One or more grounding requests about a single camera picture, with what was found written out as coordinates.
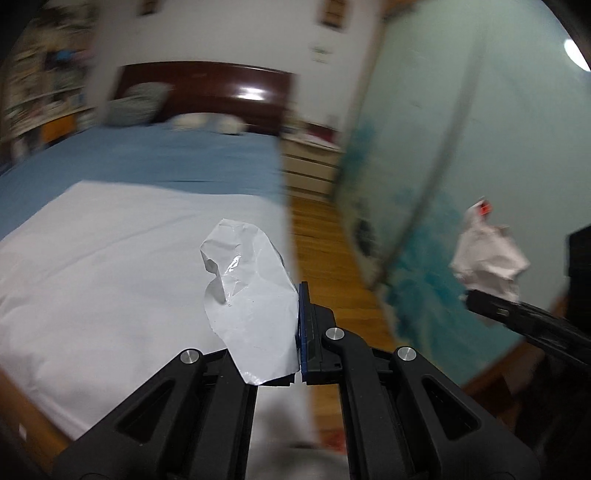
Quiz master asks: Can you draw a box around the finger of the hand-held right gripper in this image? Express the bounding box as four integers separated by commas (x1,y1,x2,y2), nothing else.
464,288,591,370

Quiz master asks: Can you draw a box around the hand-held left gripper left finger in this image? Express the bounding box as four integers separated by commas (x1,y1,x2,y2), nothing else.
53,348,296,480

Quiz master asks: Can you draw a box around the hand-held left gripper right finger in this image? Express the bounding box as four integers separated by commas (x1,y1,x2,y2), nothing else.
295,281,541,480

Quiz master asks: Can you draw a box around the silver white foil wrapper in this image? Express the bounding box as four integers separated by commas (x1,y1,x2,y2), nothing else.
199,218,300,387

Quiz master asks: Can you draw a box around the white printed paper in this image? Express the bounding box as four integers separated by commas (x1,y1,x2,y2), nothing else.
450,198,531,302

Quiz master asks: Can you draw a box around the white bed sheet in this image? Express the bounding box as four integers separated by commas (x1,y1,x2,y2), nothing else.
0,181,315,440

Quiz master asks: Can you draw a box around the white nightstand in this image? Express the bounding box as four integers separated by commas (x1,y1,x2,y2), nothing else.
281,131,343,202

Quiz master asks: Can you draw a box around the glass sliding wardrobe door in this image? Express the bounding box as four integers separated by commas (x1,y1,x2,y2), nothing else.
333,0,591,385

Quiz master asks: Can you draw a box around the red item on nightstand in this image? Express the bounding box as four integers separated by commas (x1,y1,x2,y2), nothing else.
304,124,341,145

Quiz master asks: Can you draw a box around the ceiling light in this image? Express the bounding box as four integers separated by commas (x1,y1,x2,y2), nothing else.
563,37,591,73

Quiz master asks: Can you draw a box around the white pillow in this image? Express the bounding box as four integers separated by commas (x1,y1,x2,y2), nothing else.
167,112,207,130
216,117,248,136

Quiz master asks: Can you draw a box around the blue bed blanket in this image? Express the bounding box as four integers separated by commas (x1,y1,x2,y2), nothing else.
0,124,285,241

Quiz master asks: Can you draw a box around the dark wooden headboard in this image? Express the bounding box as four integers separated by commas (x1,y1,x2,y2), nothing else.
113,61,296,137

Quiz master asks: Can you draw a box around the grey pillow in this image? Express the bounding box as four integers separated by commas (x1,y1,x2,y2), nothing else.
105,83,174,128

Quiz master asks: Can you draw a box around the orange box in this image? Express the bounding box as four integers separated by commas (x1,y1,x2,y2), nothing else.
41,113,77,145

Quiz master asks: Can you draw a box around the wooden bookshelf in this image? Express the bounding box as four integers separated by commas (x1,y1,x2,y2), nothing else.
0,9,99,155

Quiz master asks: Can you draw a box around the framed wall picture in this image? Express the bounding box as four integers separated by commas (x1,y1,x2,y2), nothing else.
318,0,348,29

